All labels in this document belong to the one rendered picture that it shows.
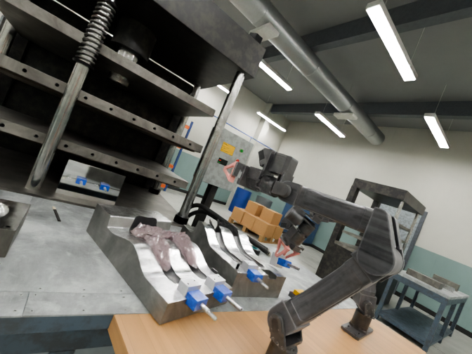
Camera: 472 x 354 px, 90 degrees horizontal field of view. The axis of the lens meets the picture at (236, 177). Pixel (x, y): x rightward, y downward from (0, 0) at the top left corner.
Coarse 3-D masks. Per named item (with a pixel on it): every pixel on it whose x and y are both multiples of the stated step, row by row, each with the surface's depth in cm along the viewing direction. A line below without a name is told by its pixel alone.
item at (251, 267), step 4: (244, 260) 86; (244, 264) 85; (248, 264) 84; (252, 264) 85; (244, 268) 84; (248, 268) 83; (252, 268) 85; (256, 268) 86; (248, 272) 83; (252, 272) 82; (256, 272) 83; (248, 276) 82; (252, 276) 81; (256, 276) 81; (260, 276) 82; (252, 280) 80; (256, 280) 81; (260, 280) 80; (264, 284) 78; (268, 288) 77
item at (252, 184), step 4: (244, 168) 73; (248, 168) 74; (244, 172) 73; (240, 176) 73; (244, 176) 74; (240, 180) 73; (244, 180) 74; (248, 180) 74; (252, 180) 73; (260, 180) 71; (240, 184) 73; (244, 184) 75; (248, 184) 74; (252, 184) 73; (256, 184) 71; (252, 188) 75; (256, 188) 72
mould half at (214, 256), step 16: (208, 224) 109; (192, 240) 109; (208, 240) 99; (224, 240) 106; (208, 256) 96; (224, 256) 91; (240, 256) 99; (256, 256) 108; (224, 272) 85; (240, 272) 81; (240, 288) 82; (256, 288) 87; (272, 288) 92
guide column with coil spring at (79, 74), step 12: (96, 24) 106; (96, 36) 106; (84, 60) 106; (72, 72) 106; (84, 72) 107; (72, 84) 106; (72, 96) 107; (60, 108) 105; (72, 108) 109; (60, 120) 106; (48, 132) 106; (60, 132) 108; (48, 144) 106; (48, 156) 107; (36, 168) 105; (48, 168) 109; (36, 180) 106
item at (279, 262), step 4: (272, 256) 102; (280, 256) 101; (284, 256) 103; (272, 260) 102; (276, 260) 100; (280, 260) 99; (284, 260) 98; (272, 264) 101; (276, 264) 100; (280, 264) 98; (284, 264) 97; (288, 264) 98; (296, 268) 94
